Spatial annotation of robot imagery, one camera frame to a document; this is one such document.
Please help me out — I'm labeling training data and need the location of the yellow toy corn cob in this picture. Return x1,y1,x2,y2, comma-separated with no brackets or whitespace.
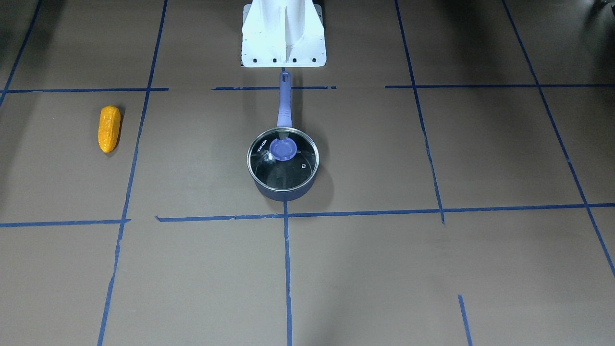
98,105,122,153

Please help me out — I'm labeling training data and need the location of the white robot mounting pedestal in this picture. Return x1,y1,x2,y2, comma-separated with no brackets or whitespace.
240,0,327,68

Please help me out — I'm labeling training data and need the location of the blue saucepan with handle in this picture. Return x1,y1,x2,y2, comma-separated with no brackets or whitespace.
256,72,313,202

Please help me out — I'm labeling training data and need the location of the glass lid with blue knob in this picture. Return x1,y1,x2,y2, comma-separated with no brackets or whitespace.
246,127,320,194

